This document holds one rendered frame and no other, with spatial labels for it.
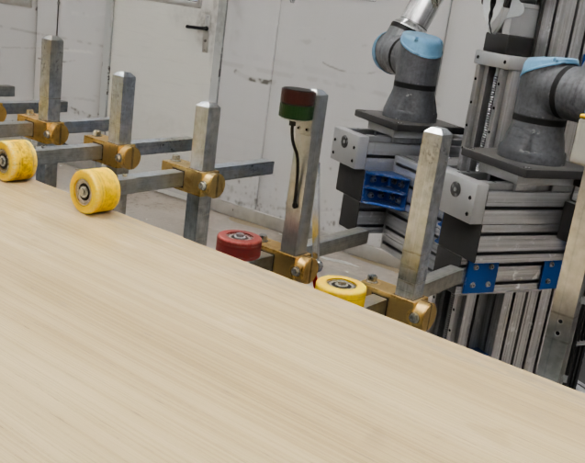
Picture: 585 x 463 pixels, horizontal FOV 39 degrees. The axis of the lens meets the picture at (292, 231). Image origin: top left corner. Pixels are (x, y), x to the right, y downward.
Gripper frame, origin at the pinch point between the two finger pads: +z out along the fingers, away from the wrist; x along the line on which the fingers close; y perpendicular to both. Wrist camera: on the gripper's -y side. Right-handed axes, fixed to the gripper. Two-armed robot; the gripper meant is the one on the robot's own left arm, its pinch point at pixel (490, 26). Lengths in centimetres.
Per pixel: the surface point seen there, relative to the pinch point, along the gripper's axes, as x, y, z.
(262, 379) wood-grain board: -46, -61, 42
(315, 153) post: 4.0, -30.3, 25.7
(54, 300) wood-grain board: -20, -79, 42
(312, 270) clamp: 2, -29, 47
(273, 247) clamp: 8, -34, 45
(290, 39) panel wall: 293, 106, 23
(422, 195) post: -17.9, -21.9, 27.1
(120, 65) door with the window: 404, 42, 57
